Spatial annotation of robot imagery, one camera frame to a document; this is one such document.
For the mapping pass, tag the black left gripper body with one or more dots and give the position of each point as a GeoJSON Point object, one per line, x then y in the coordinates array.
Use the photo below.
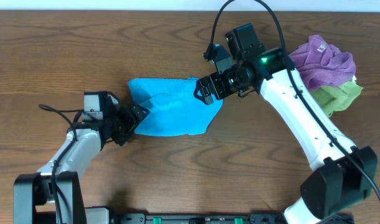
{"type": "Point", "coordinates": [124, 124]}

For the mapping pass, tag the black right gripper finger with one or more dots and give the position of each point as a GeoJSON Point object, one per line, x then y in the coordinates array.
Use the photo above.
{"type": "Point", "coordinates": [198, 92]}
{"type": "Point", "coordinates": [208, 100]}

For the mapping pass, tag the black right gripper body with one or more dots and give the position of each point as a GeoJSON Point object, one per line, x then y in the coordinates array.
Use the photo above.
{"type": "Point", "coordinates": [228, 82]}

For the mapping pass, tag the blue microfiber cloth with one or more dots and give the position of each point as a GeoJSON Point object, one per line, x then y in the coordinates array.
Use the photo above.
{"type": "Point", "coordinates": [174, 111]}

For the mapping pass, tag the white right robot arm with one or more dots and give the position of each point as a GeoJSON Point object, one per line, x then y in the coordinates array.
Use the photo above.
{"type": "Point", "coordinates": [342, 174]}

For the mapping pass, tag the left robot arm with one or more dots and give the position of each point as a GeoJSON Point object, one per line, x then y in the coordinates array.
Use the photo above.
{"type": "Point", "coordinates": [53, 193]}

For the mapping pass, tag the purple microfiber cloth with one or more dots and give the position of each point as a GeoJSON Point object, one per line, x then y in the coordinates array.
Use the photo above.
{"type": "Point", "coordinates": [322, 64]}

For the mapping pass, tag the green microfiber cloth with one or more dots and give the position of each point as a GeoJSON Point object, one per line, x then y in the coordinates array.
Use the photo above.
{"type": "Point", "coordinates": [336, 98]}

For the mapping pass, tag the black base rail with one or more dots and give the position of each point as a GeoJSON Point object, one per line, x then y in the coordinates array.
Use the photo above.
{"type": "Point", "coordinates": [193, 218]}

